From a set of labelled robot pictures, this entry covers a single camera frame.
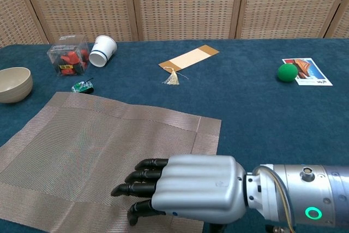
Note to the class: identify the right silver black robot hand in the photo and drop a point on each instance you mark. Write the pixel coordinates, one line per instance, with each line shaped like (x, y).
(199, 186)

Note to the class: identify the brown woven placemat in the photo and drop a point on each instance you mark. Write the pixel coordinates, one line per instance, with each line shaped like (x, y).
(81, 148)

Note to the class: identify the white bowl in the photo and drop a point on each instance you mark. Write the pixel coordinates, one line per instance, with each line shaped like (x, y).
(13, 85)

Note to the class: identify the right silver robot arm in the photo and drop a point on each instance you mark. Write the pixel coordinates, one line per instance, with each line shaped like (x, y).
(313, 189)

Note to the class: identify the blue felt table cover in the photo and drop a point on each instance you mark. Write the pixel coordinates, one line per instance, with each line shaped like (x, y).
(259, 124)

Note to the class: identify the tan bookmark with tassel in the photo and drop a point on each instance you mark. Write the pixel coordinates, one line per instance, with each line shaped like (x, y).
(188, 58)

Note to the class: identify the green ball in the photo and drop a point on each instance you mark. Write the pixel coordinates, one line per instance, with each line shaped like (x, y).
(287, 72)

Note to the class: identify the small green circuit toy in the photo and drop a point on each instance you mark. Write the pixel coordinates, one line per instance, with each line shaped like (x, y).
(81, 86)

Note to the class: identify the picture postcard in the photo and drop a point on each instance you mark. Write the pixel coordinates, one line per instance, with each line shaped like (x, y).
(310, 73)

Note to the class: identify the white paper cup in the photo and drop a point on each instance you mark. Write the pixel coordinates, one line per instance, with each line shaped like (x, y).
(105, 47)

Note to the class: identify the woven wooden folding screen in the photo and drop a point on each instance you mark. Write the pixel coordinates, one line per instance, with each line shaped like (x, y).
(185, 3)

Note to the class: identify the clear box with red toy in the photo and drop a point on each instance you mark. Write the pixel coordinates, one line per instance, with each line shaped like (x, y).
(69, 55)

